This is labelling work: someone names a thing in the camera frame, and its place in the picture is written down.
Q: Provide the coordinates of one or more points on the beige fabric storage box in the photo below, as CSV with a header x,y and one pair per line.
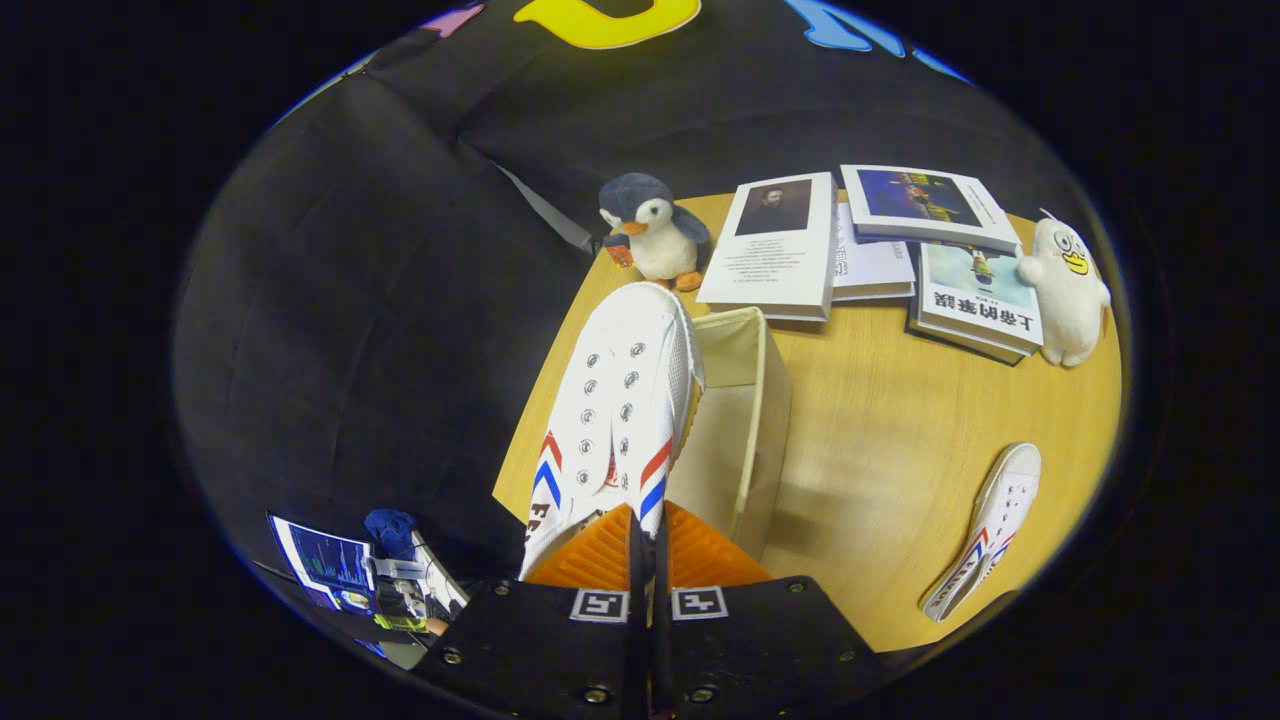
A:
x,y
745,450

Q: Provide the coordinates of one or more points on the white book with portrait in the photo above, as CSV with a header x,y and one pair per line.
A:
x,y
775,250

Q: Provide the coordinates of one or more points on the white duck plush toy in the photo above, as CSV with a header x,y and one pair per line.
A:
x,y
1065,300

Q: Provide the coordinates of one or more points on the plain white book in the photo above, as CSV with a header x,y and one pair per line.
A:
x,y
875,268

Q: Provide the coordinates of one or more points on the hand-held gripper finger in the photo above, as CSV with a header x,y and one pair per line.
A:
x,y
637,650
660,650

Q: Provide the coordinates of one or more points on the white striped canvas shoe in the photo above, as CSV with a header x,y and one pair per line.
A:
x,y
620,400
985,535

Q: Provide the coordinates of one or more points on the blue display screen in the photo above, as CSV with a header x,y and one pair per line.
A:
x,y
325,565

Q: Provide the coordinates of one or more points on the penguin plush toy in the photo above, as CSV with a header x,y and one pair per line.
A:
x,y
655,235

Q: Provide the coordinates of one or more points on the blue cloth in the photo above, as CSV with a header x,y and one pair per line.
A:
x,y
390,530

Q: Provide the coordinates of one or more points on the black backdrop cloth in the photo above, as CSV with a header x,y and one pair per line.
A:
x,y
350,300

